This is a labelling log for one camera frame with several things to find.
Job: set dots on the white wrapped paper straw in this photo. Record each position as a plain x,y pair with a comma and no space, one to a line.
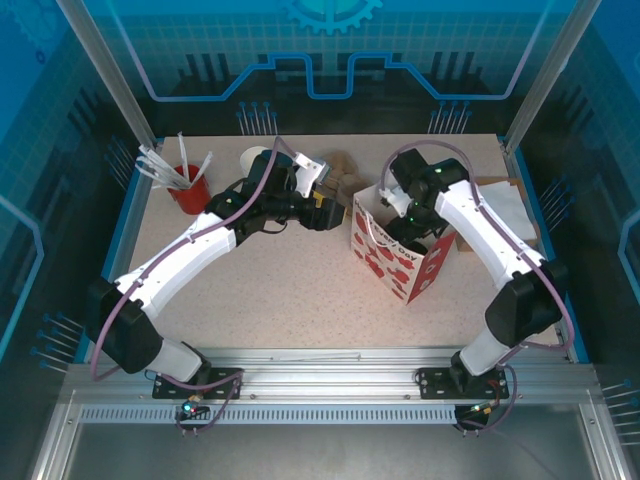
162,172
165,165
183,155
205,165
162,185
160,177

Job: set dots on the white paper napkin stack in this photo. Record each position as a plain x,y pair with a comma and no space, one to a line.
515,210

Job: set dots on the stacked paper cup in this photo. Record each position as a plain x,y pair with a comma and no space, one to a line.
250,159

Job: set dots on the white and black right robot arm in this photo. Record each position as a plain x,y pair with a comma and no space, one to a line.
480,225

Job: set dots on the brown pulp cup carrier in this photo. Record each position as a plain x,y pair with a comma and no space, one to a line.
350,180

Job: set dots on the aluminium frame post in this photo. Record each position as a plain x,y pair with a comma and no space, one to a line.
545,75
112,75

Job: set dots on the small circuit board with LEDs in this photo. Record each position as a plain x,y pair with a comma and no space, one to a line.
189,407
480,409

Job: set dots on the white paper bag red print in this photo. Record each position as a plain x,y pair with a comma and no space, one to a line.
385,260

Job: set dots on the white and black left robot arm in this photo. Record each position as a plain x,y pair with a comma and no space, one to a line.
175,260

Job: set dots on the aluminium frame beam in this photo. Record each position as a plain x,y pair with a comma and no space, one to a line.
325,375

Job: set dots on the red straw holder cup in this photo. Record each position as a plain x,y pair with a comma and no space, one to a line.
192,200

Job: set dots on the white napkins on tray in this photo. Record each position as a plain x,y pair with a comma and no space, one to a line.
464,244

